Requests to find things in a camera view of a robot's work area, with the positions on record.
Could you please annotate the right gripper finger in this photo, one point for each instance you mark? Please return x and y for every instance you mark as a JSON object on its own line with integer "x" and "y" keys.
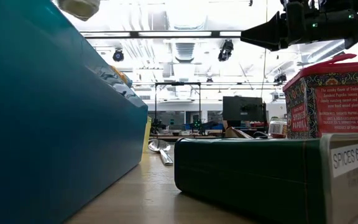
{"x": 266, "y": 26}
{"x": 269, "y": 41}

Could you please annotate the red smoked paprika tin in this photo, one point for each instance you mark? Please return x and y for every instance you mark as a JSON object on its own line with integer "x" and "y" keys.
{"x": 337, "y": 105}

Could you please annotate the small glass barcode jar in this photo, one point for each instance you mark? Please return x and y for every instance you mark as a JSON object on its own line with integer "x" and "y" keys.
{"x": 277, "y": 128}

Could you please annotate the dark green spice tin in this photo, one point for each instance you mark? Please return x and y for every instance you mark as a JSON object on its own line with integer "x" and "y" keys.
{"x": 244, "y": 174}

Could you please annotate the yellow Maruchan ramen packet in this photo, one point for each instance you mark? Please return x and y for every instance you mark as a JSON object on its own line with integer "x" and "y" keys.
{"x": 121, "y": 75}

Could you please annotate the black background robot arm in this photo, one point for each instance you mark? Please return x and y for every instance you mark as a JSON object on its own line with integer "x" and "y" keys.
{"x": 197, "y": 126}
{"x": 158, "y": 125}

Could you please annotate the black ceiling spotlight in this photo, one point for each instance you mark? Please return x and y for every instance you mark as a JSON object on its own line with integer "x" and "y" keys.
{"x": 280, "y": 78}
{"x": 118, "y": 56}
{"x": 226, "y": 49}

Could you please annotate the small round ceiling light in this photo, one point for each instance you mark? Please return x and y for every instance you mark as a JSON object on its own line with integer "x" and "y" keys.
{"x": 209, "y": 81}

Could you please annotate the blue storage crates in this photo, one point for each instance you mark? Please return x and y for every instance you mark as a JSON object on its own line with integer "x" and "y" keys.
{"x": 216, "y": 126}

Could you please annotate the background wooden table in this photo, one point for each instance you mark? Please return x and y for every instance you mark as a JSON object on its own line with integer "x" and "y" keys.
{"x": 191, "y": 137}

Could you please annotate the black overhead rig beam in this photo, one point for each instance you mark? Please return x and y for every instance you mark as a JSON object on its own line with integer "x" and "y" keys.
{"x": 134, "y": 34}

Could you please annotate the plain silver metal spoon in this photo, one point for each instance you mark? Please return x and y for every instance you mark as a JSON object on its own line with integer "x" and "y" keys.
{"x": 160, "y": 145}

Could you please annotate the yellow translucent plastic bin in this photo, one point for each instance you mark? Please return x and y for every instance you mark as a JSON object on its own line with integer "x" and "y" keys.
{"x": 147, "y": 133}

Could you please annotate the dark teal plastic bin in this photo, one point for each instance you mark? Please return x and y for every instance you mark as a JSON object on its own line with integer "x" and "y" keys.
{"x": 42, "y": 124}

